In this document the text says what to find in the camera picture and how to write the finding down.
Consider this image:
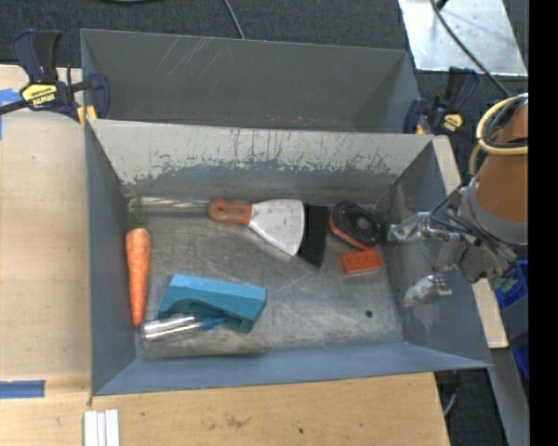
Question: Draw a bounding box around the clear tube with blue tip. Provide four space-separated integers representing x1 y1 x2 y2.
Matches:
139 312 230 343

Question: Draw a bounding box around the pale wood board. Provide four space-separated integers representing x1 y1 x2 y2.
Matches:
0 109 95 384

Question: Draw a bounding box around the teal blue angular block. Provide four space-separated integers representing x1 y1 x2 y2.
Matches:
157 273 268 335

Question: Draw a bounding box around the orange rectangular block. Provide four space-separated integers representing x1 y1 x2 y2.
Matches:
339 247 384 279

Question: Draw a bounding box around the orange handled metal scraper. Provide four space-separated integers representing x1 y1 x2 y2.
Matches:
206 196 306 257

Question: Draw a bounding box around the orange toy carrot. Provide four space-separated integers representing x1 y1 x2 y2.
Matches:
124 196 153 329

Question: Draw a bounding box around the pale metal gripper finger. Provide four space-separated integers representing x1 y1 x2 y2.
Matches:
401 273 453 308
386 211 433 243

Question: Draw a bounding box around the grey metal bin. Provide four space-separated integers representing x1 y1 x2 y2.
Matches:
79 28 495 397

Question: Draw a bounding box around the orange and black oval tool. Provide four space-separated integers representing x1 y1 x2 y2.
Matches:
327 200 385 252

